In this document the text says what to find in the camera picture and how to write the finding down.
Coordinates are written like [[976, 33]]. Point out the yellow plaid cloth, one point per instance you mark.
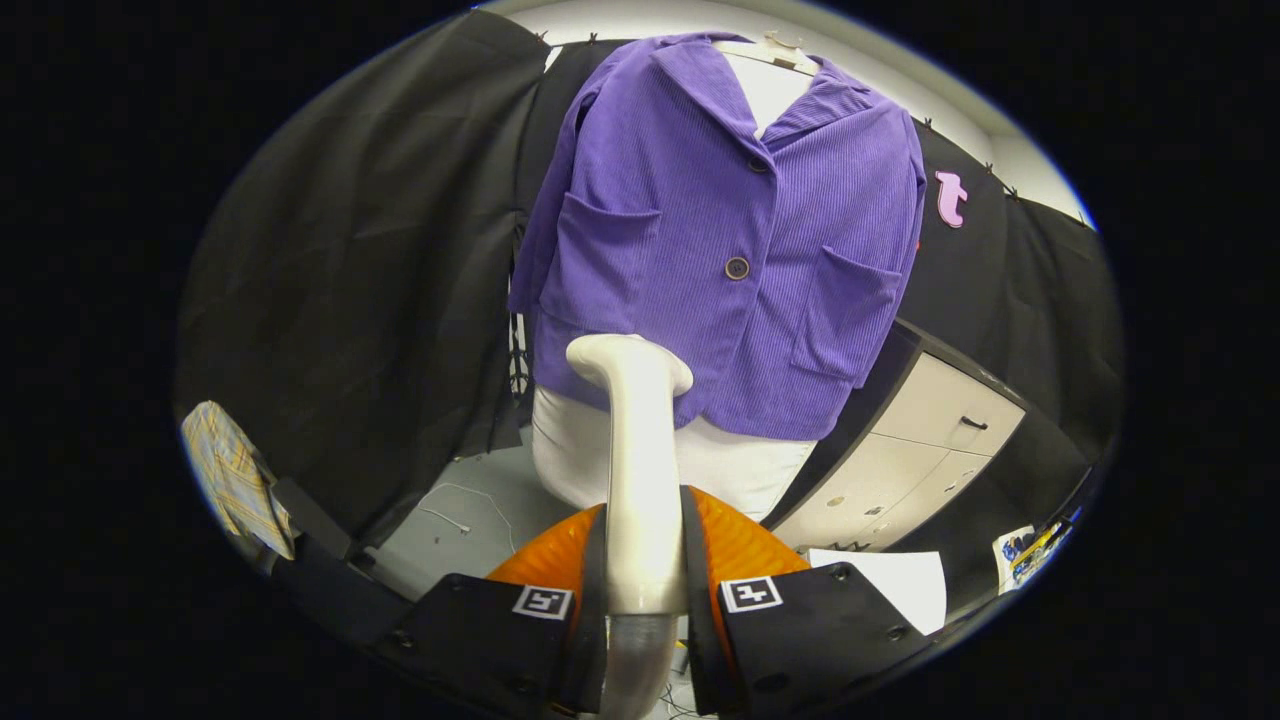
[[235, 480]]

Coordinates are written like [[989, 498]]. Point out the grey cabinet with drawers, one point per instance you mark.
[[920, 450]]

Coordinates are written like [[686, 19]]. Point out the black backdrop cloth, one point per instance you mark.
[[380, 250]]

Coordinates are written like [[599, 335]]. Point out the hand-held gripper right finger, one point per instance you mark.
[[700, 640]]

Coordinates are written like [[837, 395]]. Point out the white ironing form board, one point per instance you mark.
[[740, 465]]

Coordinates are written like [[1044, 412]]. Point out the white tray of tools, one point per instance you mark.
[[1030, 552]]

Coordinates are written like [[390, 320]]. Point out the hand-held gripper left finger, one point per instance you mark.
[[592, 650]]

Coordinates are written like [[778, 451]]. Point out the white paper sheet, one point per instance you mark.
[[895, 580]]

